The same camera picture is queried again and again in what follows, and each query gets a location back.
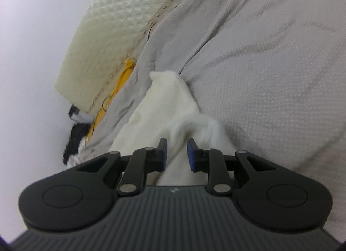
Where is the white fleece garment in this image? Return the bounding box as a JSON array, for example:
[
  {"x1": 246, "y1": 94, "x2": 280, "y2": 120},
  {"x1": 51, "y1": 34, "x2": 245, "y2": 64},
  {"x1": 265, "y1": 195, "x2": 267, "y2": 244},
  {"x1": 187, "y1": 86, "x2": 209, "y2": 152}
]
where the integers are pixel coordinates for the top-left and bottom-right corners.
[{"x1": 109, "y1": 70, "x2": 238, "y2": 187}]

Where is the grey blanket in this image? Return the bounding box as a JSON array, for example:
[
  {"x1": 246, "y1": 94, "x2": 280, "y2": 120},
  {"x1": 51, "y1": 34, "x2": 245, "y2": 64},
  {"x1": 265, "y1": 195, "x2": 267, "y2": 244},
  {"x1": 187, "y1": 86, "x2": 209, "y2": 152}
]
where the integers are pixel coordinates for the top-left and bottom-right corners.
[{"x1": 86, "y1": 0, "x2": 346, "y2": 241}]

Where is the cream quilted headboard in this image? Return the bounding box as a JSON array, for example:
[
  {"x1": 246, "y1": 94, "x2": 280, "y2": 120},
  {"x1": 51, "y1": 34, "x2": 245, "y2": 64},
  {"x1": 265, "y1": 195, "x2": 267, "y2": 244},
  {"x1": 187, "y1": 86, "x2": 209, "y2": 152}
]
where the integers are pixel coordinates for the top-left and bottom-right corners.
[{"x1": 54, "y1": 0, "x2": 217, "y2": 114}]

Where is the yellow pillow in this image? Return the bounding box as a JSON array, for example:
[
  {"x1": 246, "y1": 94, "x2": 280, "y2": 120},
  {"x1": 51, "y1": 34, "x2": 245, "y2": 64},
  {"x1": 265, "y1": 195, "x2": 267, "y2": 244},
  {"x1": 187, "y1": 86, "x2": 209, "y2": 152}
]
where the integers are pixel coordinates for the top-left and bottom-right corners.
[{"x1": 86, "y1": 59, "x2": 137, "y2": 143}]

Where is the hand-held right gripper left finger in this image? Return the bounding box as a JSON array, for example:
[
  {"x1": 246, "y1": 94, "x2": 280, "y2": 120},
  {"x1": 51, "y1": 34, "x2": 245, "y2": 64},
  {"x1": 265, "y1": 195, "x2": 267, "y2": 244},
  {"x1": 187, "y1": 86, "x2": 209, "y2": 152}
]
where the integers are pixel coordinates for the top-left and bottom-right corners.
[{"x1": 76, "y1": 138, "x2": 168, "y2": 196}]

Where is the black bag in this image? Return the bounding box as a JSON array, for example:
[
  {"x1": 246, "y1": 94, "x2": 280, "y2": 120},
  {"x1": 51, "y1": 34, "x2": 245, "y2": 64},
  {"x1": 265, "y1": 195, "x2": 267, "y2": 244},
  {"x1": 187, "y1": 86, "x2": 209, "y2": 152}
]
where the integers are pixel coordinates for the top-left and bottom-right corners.
[{"x1": 63, "y1": 123, "x2": 90, "y2": 164}]

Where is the white crumpled cloth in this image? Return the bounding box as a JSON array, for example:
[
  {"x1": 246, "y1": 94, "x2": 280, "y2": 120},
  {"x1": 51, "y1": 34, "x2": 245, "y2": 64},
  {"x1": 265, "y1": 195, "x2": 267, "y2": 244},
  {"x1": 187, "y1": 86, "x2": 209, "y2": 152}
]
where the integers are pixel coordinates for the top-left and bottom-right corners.
[{"x1": 67, "y1": 140, "x2": 88, "y2": 171}]

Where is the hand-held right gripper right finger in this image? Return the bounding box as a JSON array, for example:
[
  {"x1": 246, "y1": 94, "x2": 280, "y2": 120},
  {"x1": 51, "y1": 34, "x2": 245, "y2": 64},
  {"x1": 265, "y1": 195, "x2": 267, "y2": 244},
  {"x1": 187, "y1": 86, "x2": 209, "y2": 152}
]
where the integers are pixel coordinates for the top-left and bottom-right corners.
[{"x1": 187, "y1": 138, "x2": 271, "y2": 196}]

